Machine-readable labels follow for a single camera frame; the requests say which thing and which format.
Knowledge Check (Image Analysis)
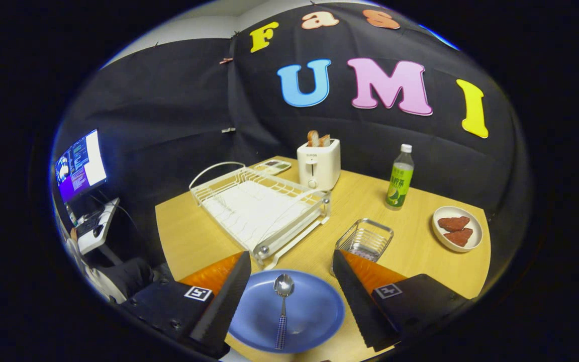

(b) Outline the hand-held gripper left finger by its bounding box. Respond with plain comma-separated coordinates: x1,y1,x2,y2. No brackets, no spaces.
124,251,252,358

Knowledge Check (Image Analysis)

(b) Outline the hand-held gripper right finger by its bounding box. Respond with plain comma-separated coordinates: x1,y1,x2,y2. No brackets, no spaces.
332,250,471,352

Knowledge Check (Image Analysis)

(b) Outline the blue plate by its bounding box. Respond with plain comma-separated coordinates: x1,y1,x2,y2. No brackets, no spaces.
228,269,345,353

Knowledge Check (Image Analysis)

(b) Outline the metal wire basket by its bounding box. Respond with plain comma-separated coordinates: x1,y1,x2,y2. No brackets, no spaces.
330,218,395,276

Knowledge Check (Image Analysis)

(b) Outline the metal spoon checkered handle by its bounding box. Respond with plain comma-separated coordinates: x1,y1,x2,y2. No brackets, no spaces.
274,274,295,350

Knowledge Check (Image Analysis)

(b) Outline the white wire dish rack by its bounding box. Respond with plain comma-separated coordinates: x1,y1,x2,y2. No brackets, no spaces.
189,161,331,270

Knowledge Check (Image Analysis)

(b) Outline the white plate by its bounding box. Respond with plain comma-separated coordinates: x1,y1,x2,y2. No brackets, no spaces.
432,206,484,252

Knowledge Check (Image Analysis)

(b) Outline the person's dark trouser leg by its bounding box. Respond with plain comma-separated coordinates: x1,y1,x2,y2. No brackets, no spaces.
100,258,155,302

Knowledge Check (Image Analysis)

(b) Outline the red meat slice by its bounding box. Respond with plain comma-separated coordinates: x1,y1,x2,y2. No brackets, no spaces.
443,228,474,247
438,216,470,232

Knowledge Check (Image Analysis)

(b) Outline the green tea bottle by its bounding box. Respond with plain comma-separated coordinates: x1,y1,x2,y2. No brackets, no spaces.
385,144,415,210

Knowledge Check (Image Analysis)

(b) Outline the white toaster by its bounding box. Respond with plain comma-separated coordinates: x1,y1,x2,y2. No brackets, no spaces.
297,138,341,191

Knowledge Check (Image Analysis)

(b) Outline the white side desk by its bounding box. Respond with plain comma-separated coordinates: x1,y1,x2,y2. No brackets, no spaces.
76,198,120,254

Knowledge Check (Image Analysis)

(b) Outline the white divided condiment tray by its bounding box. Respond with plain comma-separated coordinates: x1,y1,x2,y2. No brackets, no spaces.
253,159,292,175

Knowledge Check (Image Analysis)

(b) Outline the black keyboard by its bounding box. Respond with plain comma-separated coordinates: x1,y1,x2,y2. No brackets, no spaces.
75,210,103,238

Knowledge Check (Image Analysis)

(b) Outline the computer monitor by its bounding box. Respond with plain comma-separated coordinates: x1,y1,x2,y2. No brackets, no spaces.
55,129,108,204

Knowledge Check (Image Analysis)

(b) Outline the black backdrop cloth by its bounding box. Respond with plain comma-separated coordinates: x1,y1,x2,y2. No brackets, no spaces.
51,3,529,262

